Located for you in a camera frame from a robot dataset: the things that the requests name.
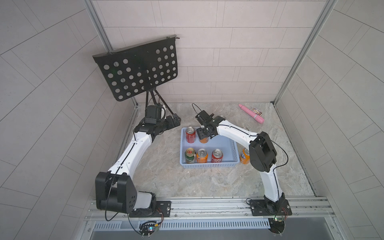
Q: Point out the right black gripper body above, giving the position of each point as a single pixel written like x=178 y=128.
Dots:
x=204 y=132

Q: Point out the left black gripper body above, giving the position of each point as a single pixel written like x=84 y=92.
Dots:
x=166 y=124

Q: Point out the orange Fanta can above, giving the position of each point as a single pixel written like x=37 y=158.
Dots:
x=245 y=156

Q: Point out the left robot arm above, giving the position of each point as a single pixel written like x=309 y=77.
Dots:
x=115 y=190

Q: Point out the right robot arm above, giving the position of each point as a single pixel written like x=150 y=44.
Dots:
x=261 y=150

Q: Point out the lavender perforated plastic basket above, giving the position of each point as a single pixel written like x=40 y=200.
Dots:
x=226 y=145

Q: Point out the red cola can back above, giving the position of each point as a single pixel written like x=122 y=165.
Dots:
x=190 y=135

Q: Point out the orange can front row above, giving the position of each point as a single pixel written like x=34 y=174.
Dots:
x=202 y=156

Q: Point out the red can front row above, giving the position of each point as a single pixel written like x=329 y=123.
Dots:
x=217 y=156

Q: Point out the green and red can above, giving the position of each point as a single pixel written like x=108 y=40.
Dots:
x=190 y=156

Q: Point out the small brown card box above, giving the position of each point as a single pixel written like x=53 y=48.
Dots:
x=256 y=111

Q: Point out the pink marker pen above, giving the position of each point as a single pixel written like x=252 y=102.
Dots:
x=257 y=118

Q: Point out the black perforated music stand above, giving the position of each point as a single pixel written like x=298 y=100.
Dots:
x=140 y=68

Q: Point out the left round circuit board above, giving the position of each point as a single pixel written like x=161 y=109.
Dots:
x=148 y=228

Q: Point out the round circuit board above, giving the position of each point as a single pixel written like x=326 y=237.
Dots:
x=277 y=226
x=148 y=228

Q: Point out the right round circuit board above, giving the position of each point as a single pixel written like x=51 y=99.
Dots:
x=277 y=226

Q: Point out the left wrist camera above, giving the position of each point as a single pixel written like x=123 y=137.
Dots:
x=155 y=114

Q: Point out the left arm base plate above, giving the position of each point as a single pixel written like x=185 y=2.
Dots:
x=156 y=210

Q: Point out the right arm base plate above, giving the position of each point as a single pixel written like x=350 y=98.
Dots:
x=266 y=207

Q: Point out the aluminium front rail frame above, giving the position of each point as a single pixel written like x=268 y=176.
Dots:
x=213 y=213

